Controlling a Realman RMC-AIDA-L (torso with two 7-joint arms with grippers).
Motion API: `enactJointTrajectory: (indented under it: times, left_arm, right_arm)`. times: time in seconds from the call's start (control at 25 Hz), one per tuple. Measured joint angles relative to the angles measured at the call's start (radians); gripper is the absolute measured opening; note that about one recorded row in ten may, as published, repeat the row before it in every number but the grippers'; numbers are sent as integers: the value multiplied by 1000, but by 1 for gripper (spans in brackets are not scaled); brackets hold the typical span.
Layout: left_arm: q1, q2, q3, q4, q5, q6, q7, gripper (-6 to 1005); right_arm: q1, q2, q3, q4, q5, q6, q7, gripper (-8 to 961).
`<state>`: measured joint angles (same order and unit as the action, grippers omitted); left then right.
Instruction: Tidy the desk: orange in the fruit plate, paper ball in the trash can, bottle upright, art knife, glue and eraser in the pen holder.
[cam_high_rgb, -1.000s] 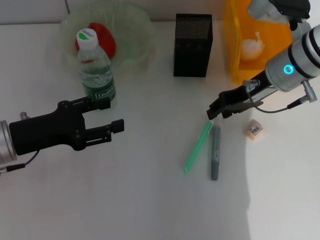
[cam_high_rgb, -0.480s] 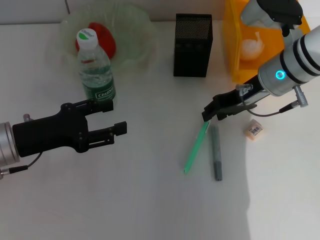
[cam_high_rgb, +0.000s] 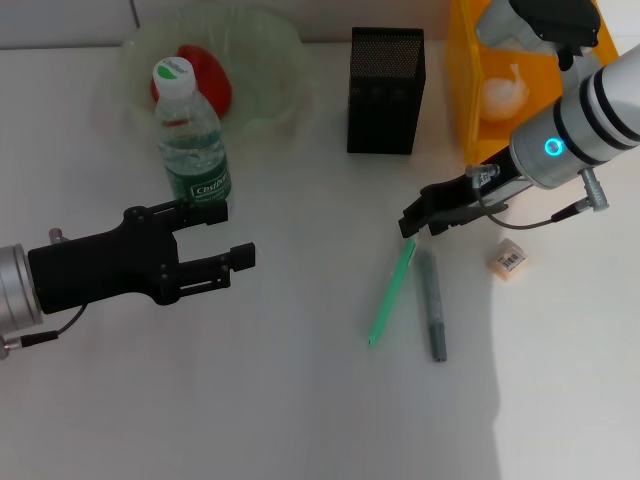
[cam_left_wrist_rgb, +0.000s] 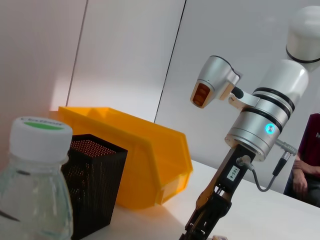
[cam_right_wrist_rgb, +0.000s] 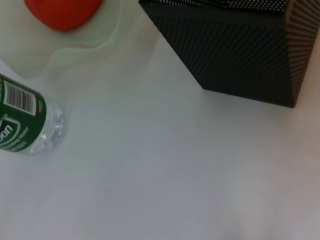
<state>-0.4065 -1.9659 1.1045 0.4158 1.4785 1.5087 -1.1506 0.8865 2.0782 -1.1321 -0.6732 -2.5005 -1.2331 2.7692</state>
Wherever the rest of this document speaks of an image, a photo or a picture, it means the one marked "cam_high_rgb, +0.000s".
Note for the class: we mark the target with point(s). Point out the black mesh pen holder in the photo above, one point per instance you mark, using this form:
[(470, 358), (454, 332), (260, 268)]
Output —
[(385, 115)]

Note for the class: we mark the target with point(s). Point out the white paper ball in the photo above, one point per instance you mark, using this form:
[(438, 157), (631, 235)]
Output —
[(500, 97)]

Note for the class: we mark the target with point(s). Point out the green glass fruit plate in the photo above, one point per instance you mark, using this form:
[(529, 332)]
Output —
[(270, 70)]

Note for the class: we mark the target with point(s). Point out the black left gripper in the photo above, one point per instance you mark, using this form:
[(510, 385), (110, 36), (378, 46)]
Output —
[(100, 270)]

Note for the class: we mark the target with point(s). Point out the yellow plastic storage bin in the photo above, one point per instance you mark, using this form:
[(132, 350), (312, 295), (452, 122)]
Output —
[(462, 75)]

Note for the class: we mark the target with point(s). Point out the red round fruit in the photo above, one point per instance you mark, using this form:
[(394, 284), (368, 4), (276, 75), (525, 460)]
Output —
[(215, 85)]

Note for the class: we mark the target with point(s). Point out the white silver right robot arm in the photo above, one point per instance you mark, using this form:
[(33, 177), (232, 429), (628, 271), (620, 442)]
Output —
[(590, 115)]

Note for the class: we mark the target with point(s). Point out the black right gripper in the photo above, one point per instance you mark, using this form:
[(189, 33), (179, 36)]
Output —
[(460, 192)]

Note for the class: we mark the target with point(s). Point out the grey marker pen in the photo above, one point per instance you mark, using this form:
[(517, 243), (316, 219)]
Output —
[(432, 305)]

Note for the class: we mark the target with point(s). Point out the green pen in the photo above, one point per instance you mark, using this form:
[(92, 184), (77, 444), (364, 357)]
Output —
[(392, 295)]

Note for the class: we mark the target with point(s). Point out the clear green-label water bottle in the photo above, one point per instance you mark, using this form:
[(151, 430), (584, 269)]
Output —
[(195, 150)]

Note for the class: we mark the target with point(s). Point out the beige eraser with barcode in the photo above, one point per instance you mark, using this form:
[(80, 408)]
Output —
[(509, 260)]

